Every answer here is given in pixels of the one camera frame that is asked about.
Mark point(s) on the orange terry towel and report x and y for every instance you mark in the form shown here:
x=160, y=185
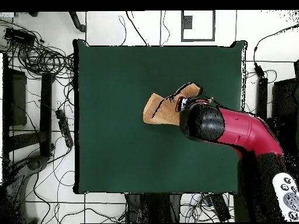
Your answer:
x=161, y=112

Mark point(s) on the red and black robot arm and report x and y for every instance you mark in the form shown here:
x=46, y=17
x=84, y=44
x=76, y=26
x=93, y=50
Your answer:
x=245, y=130

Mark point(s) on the dark green table cloth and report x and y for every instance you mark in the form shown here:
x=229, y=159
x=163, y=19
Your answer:
x=116, y=151

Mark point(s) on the black upright bar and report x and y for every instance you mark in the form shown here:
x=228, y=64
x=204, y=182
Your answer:
x=262, y=98

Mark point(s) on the large black box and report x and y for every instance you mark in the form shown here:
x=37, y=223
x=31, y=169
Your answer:
x=285, y=98

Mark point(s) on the long black power strip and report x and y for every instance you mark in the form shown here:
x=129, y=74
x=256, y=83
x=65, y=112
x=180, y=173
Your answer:
x=64, y=128

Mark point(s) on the black angled leg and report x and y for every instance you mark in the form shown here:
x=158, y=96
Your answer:
x=78, y=23

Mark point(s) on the black power supply box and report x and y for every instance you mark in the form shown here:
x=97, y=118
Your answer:
x=19, y=36

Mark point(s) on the black robot pedestal stand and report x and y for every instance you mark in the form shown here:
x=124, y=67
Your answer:
x=154, y=207

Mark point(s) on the black frame stand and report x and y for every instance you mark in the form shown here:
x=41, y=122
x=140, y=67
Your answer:
x=45, y=112

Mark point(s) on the grey pedestal leg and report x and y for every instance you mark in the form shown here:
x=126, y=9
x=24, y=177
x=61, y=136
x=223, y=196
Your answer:
x=35, y=163

